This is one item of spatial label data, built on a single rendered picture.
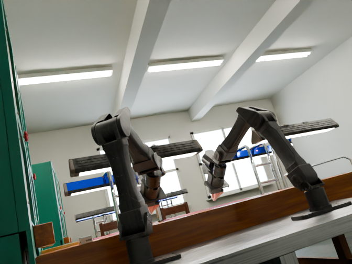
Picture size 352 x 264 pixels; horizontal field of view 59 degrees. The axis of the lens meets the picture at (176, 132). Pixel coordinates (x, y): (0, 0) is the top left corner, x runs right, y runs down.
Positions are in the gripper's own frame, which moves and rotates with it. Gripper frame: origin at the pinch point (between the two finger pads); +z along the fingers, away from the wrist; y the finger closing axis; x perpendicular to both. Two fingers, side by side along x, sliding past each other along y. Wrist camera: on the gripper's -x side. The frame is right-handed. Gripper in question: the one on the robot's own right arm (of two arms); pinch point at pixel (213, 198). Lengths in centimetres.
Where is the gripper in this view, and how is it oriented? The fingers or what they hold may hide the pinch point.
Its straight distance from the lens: 151.3
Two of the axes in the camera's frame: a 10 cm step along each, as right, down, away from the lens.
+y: -9.0, 1.3, -4.2
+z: -0.9, 8.7, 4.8
